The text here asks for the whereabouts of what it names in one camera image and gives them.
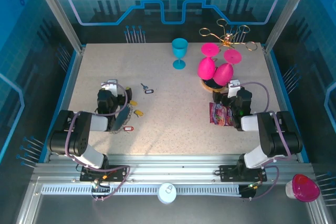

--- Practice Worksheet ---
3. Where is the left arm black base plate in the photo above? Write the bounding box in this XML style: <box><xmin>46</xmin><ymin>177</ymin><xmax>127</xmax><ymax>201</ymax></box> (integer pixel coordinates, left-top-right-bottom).
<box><xmin>80</xmin><ymin>165</ymin><xmax>128</xmax><ymax>183</ymax></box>

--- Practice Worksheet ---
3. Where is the silver chain keyring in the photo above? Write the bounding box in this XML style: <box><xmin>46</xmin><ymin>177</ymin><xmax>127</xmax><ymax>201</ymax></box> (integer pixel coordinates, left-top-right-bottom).
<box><xmin>109</xmin><ymin>103</ymin><xmax>132</xmax><ymax>134</ymax></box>

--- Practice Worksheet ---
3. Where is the teal plastic goblet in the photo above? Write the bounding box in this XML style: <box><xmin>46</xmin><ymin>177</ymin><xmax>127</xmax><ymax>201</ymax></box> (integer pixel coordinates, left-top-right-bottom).
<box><xmin>172</xmin><ymin>38</ymin><xmax>188</xmax><ymax>70</ymax></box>

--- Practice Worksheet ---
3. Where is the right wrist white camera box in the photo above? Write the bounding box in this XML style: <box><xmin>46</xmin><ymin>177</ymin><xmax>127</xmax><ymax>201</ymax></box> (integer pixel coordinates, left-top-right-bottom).
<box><xmin>227</xmin><ymin>79</ymin><xmax>241</xmax><ymax>99</ymax></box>

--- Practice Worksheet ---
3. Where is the white cup with pink lid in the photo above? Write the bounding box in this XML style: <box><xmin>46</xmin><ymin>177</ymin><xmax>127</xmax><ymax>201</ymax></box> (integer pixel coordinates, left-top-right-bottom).
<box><xmin>285</xmin><ymin>173</ymin><xmax>321</xmax><ymax>203</ymax></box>

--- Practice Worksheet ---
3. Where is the aluminium frame post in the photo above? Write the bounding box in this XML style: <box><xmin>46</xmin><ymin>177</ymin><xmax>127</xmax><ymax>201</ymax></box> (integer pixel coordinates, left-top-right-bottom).
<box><xmin>28</xmin><ymin>0</ymin><xmax>86</xmax><ymax>53</ymax></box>
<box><xmin>264</xmin><ymin>0</ymin><xmax>317</xmax><ymax>53</ymax></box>

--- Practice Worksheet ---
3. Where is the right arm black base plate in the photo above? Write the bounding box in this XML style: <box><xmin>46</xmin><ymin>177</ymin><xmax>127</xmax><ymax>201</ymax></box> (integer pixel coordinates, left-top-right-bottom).
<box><xmin>219</xmin><ymin>165</ymin><xmax>268</xmax><ymax>183</ymax></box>

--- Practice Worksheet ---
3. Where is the slotted white cable duct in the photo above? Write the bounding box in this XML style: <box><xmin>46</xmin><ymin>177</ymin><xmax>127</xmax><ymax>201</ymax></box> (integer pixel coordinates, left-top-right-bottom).
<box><xmin>40</xmin><ymin>185</ymin><xmax>242</xmax><ymax>196</ymax></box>

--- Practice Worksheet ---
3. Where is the key with black tag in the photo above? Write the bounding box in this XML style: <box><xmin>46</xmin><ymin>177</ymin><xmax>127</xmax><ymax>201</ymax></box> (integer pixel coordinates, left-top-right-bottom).
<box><xmin>140</xmin><ymin>82</ymin><xmax>155</xmax><ymax>95</ymax></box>

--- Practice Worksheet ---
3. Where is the aluminium front rail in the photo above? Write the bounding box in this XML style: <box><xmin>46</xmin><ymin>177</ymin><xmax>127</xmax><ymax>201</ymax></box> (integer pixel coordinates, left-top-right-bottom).
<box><xmin>34</xmin><ymin>154</ymin><xmax>313</xmax><ymax>187</ymax></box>

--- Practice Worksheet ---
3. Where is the pink plastic goblet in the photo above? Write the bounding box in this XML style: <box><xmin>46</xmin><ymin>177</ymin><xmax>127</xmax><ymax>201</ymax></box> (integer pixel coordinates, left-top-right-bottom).
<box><xmin>197</xmin><ymin>42</ymin><xmax>220</xmax><ymax>80</ymax></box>
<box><xmin>212</xmin><ymin>49</ymin><xmax>243</xmax><ymax>87</ymax></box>

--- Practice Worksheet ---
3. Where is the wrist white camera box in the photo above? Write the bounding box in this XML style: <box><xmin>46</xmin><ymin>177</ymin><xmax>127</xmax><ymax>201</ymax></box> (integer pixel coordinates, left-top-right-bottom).
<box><xmin>227</xmin><ymin>79</ymin><xmax>241</xmax><ymax>99</ymax></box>
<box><xmin>101</xmin><ymin>79</ymin><xmax>119</xmax><ymax>97</ymax></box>

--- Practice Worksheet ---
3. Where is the aluminium side rail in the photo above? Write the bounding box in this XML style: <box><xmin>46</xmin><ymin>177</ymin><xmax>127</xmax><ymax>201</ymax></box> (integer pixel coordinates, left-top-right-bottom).
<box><xmin>39</xmin><ymin>48</ymin><xmax>86</xmax><ymax>163</ymax></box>
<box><xmin>262</xmin><ymin>47</ymin><xmax>307</xmax><ymax>163</ymax></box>

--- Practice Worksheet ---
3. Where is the gold wire glass rack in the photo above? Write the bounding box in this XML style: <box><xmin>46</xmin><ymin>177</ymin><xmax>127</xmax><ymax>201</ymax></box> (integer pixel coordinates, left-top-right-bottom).
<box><xmin>198</xmin><ymin>18</ymin><xmax>257</xmax><ymax>94</ymax></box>

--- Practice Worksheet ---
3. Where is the purple candy bag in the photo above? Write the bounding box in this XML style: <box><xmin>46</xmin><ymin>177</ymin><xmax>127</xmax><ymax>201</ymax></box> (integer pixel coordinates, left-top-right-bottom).
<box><xmin>209</xmin><ymin>102</ymin><xmax>234</xmax><ymax>127</ymax></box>

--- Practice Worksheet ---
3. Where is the white round cap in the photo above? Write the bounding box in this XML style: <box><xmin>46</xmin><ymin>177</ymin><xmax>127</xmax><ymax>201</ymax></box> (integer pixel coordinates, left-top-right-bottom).
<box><xmin>157</xmin><ymin>183</ymin><xmax>177</xmax><ymax>204</ymax></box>

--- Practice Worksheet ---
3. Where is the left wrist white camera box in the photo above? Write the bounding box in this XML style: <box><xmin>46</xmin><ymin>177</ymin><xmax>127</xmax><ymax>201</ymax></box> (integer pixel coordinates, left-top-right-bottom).
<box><xmin>101</xmin><ymin>79</ymin><xmax>119</xmax><ymax>97</ymax></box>

